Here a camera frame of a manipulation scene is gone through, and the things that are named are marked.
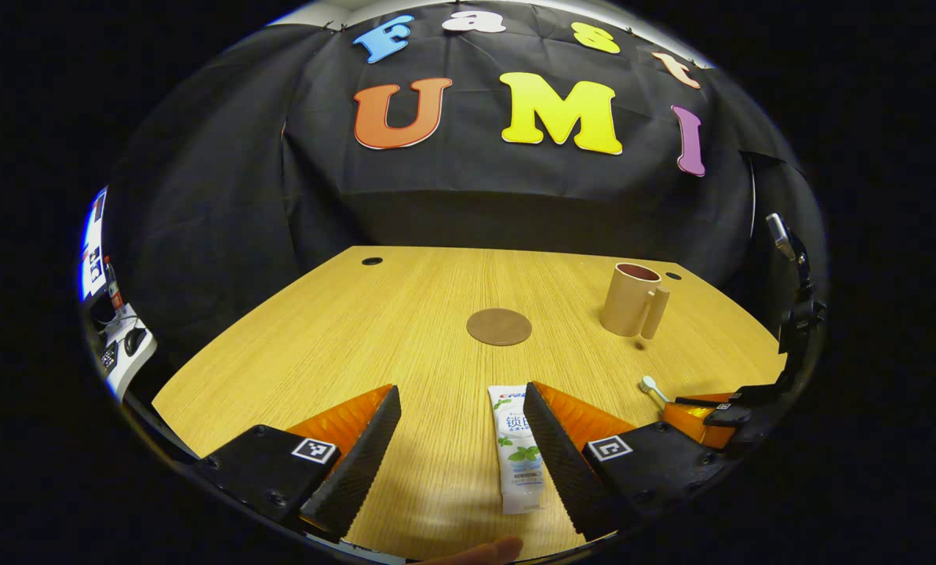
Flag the computer monitor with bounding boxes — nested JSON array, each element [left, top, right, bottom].
[[81, 187, 109, 303]]

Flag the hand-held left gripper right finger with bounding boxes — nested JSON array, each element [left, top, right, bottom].
[[523, 382, 739, 542]]

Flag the white toothbrush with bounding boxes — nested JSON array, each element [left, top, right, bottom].
[[638, 376, 672, 409]]

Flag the beige cup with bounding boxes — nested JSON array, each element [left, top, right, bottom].
[[599, 263, 671, 341]]

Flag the wooden desktop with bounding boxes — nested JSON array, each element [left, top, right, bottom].
[[152, 246, 788, 563]]

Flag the black backdrop cloth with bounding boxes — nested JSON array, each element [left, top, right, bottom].
[[103, 0, 829, 393]]

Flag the white toothpaste tube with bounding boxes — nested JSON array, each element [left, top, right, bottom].
[[488, 385, 547, 516]]

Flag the round brown coaster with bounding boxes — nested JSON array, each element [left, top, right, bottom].
[[466, 308, 533, 347]]

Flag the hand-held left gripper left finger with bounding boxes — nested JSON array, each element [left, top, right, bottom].
[[193, 385, 402, 544]]

